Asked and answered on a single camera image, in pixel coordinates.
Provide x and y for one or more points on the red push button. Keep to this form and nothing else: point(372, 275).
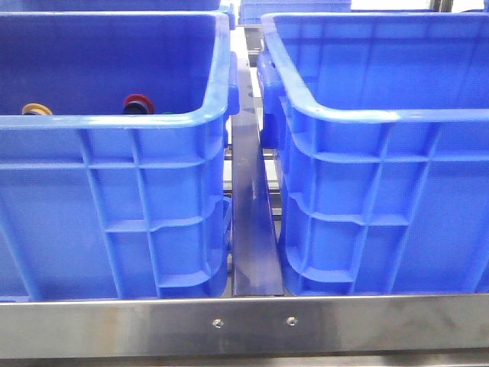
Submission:
point(138, 104)

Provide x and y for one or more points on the yellow push button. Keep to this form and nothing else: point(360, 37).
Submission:
point(34, 108)

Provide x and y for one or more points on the steel divider bar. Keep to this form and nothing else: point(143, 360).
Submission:
point(256, 270)

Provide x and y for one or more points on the right blue plastic bin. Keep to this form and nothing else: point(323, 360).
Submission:
point(382, 150)

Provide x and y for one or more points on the blue plastic bin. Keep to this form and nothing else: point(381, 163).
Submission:
point(382, 150)
point(96, 204)

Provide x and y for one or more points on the left blue plastic bin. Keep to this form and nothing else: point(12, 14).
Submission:
point(96, 204)

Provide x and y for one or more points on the rear right blue bin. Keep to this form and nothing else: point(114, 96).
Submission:
point(250, 12)

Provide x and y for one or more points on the rear left blue bin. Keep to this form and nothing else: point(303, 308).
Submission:
point(225, 7)

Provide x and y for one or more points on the left rail screw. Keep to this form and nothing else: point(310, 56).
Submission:
point(218, 323)

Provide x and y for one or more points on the rail screw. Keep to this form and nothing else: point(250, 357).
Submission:
point(291, 321)
point(218, 323)

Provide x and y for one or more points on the right rail screw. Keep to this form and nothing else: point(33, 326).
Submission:
point(291, 321)

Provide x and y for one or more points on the steel front rail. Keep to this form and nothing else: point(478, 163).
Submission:
point(252, 325)

